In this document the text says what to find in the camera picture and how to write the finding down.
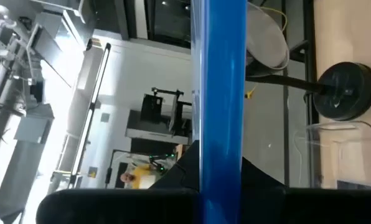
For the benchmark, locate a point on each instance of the grey ventilation duct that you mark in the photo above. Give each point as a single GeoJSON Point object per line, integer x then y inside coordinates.
{"type": "Point", "coordinates": [51, 40]}

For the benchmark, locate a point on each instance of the person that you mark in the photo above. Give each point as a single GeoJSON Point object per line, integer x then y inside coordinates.
{"type": "Point", "coordinates": [139, 179]}

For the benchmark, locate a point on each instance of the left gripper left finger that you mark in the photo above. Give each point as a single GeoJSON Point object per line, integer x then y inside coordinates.
{"type": "Point", "coordinates": [185, 174]}

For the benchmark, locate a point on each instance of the long linear light fixture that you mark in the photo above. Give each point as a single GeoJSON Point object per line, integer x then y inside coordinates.
{"type": "Point", "coordinates": [89, 115]}

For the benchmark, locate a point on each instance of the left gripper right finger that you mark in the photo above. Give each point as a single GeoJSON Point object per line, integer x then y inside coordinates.
{"type": "Point", "coordinates": [254, 179]}

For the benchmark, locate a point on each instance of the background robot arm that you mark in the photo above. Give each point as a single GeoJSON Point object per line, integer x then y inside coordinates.
{"type": "Point", "coordinates": [162, 160]}

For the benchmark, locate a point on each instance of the blue disc case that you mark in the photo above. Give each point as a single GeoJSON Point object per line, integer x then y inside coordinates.
{"type": "Point", "coordinates": [219, 93]}

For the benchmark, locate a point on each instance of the background robot workstation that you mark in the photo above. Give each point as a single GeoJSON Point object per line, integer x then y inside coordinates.
{"type": "Point", "coordinates": [160, 118]}

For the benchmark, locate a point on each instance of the black aluminium table frame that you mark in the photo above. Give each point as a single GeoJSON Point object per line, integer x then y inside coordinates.
{"type": "Point", "coordinates": [309, 31]}

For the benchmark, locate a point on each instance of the clear plastic bin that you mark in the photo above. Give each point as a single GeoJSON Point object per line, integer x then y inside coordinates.
{"type": "Point", "coordinates": [328, 149]}

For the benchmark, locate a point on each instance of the yellow plug connector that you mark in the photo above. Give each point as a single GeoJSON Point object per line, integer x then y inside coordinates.
{"type": "Point", "coordinates": [250, 92]}

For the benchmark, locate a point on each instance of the black desk lamp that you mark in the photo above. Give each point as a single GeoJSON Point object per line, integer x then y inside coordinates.
{"type": "Point", "coordinates": [344, 90]}

